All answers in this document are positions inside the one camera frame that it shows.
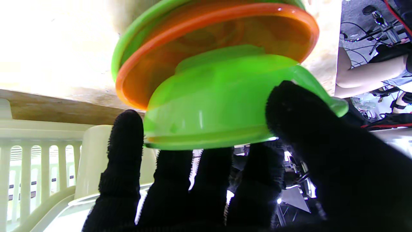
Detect orange plastic bowl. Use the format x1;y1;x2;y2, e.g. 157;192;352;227
115;3;320;111

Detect small deep green bowl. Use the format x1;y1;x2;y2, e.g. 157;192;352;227
143;45;349;151

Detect pale green drip tray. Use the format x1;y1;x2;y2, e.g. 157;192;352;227
42;185;152;232

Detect wide green plastic bowl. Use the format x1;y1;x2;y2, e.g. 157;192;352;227
111;0;306;82

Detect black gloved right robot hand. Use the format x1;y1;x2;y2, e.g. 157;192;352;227
82;81;412;232

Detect pale green plastic dish rack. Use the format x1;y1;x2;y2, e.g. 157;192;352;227
0;98;113;232

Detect person with bare leg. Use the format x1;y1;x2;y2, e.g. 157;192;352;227
335;42;412;99

